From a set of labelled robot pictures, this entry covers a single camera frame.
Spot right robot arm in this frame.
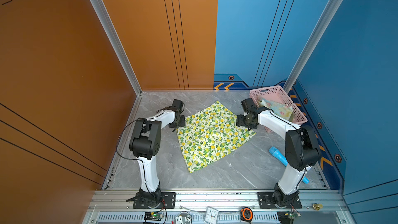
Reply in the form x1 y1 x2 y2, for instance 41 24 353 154
236 98 321 208

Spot pastel floral skirt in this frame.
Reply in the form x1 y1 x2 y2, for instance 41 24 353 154
257 99 293 120

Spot olive green skirt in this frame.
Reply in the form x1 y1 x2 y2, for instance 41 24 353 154
286 108 294 122

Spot lemon print skirt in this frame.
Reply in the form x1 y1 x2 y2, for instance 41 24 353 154
177 101 256 173

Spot light blue plastic tube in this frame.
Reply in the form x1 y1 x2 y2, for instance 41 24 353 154
269 146 310 184

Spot green circuit board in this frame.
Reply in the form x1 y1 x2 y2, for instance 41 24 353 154
143 212 164 224

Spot pink plastic basket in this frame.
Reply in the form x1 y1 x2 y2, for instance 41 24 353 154
250 86 307 125

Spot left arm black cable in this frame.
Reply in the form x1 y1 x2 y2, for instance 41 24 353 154
115 119 147 162

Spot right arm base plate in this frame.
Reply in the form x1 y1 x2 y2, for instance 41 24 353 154
257 191 302 209

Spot white square clock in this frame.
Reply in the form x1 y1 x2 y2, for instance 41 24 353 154
204 207 219 224

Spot brass round knob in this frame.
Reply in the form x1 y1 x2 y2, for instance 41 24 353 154
313 203 323 211

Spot orange black tape measure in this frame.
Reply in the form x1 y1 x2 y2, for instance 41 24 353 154
240 207 254 224

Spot black board with wires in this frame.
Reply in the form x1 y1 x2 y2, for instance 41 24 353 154
277 211 302 224

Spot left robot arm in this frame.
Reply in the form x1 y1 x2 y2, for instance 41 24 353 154
129 99 186 208

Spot white power plug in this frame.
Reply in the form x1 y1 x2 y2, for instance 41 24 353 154
174 212 192 224

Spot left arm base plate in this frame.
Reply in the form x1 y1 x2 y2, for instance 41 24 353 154
133 191 176 210

